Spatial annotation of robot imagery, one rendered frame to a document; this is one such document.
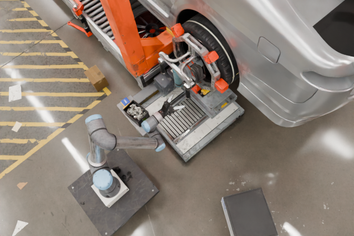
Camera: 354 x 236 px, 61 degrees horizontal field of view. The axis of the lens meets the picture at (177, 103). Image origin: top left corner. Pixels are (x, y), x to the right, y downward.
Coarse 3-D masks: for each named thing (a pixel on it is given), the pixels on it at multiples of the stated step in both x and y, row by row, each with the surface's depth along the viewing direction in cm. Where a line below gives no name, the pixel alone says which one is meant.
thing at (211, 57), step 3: (213, 51) 227; (207, 54) 230; (210, 54) 226; (213, 54) 227; (216, 54) 227; (204, 57) 232; (207, 57) 227; (210, 57) 226; (213, 57) 227; (216, 57) 227; (207, 60) 231; (210, 60) 226; (213, 60) 227; (207, 63) 234; (210, 63) 230
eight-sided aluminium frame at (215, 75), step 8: (176, 40) 255; (184, 40) 241; (192, 40) 240; (176, 48) 270; (200, 48) 238; (176, 56) 279; (208, 64) 236; (216, 72) 239; (216, 80) 245; (208, 88) 266; (216, 88) 258
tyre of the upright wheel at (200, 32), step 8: (200, 16) 246; (184, 24) 248; (192, 24) 241; (208, 24) 237; (192, 32) 241; (200, 32) 234; (208, 32) 233; (216, 32) 233; (200, 40) 238; (208, 40) 231; (216, 40) 232; (224, 40) 233; (208, 48) 236; (216, 48) 231; (224, 48) 233; (224, 56) 233; (232, 56) 237; (224, 64) 235; (232, 64) 239; (224, 72) 240; (232, 72) 244; (224, 80) 249; (232, 80) 253
